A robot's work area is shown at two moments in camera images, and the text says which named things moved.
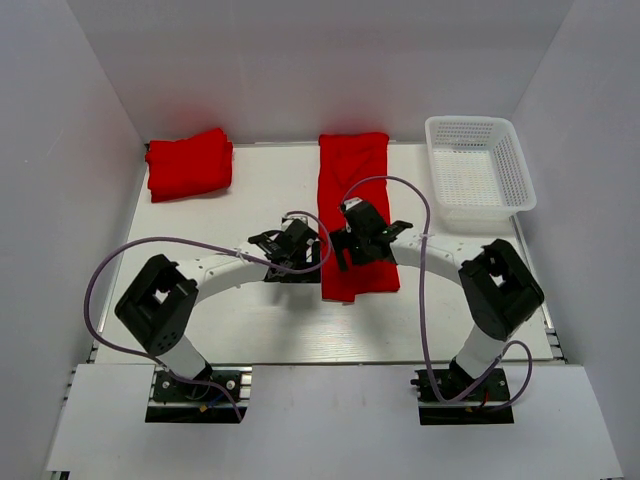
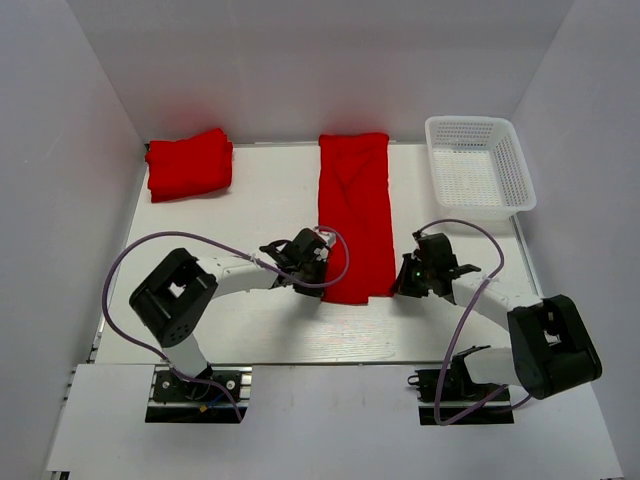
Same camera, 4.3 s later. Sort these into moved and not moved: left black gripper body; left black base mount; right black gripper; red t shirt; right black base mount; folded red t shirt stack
Moved: left black gripper body; right black gripper
Not moved: right black base mount; left black base mount; folded red t shirt stack; red t shirt
